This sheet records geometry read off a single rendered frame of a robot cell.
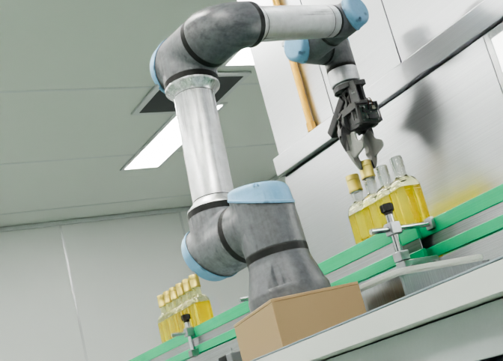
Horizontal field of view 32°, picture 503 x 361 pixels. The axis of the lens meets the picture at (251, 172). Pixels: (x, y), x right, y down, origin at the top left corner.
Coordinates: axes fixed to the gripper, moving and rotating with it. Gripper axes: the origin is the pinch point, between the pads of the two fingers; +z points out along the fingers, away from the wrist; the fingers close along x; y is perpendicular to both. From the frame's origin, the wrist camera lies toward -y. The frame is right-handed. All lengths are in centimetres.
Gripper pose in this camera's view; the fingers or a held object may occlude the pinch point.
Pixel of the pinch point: (364, 165)
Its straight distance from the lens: 218.5
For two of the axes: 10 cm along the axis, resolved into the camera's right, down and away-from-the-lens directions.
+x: 8.5, -0.8, 5.2
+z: 2.5, 9.3, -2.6
